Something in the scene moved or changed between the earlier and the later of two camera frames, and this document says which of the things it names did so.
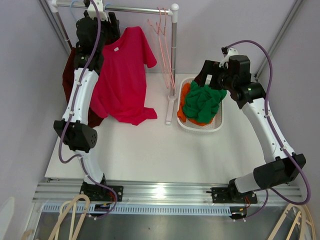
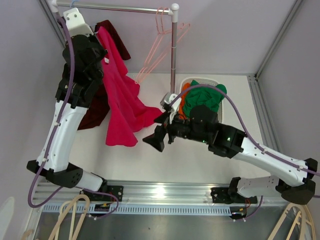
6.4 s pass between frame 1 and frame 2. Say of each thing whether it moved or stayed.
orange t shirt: stayed
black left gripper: moved
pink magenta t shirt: moved
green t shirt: stayed
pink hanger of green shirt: moved
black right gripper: moved
